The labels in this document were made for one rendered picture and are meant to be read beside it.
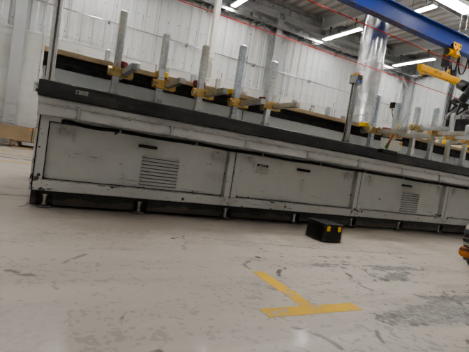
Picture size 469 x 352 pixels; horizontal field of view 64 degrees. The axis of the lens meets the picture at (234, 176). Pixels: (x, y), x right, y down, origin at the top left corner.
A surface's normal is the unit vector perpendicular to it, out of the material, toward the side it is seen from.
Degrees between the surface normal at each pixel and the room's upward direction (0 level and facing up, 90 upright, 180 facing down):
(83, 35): 90
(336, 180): 90
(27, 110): 90
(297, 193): 90
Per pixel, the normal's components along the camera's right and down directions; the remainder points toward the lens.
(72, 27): 0.46, 0.11
